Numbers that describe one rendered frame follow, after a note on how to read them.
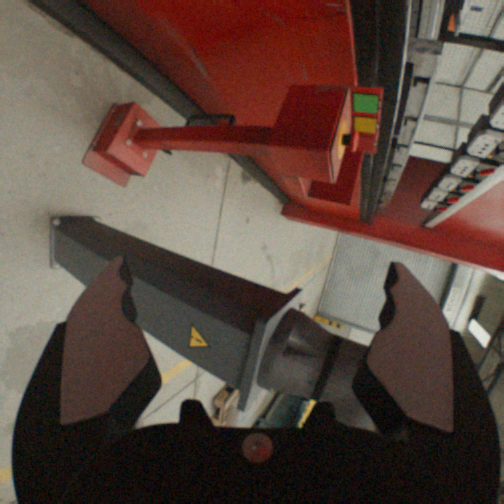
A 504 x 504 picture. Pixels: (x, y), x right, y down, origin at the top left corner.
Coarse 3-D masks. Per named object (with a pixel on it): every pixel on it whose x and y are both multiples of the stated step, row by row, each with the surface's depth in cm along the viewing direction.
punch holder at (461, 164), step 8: (464, 144) 76; (456, 152) 82; (464, 152) 76; (456, 160) 81; (464, 160) 76; (472, 160) 74; (480, 160) 72; (488, 160) 71; (496, 160) 69; (456, 168) 83; (464, 168) 81; (472, 168) 78; (480, 168) 76; (488, 168) 73; (496, 168) 70; (464, 176) 86; (480, 176) 81; (488, 176) 78
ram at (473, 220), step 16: (496, 176) 75; (496, 192) 86; (448, 208) 128; (464, 208) 118; (480, 208) 108; (496, 208) 99; (448, 224) 155; (464, 224) 141; (480, 224) 129; (496, 224) 117; (480, 240) 159; (496, 240) 143
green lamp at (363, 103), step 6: (354, 96) 39; (360, 96) 38; (366, 96) 38; (372, 96) 37; (354, 102) 40; (360, 102) 40; (366, 102) 39; (372, 102) 38; (354, 108) 42; (360, 108) 41; (366, 108) 40; (372, 108) 40
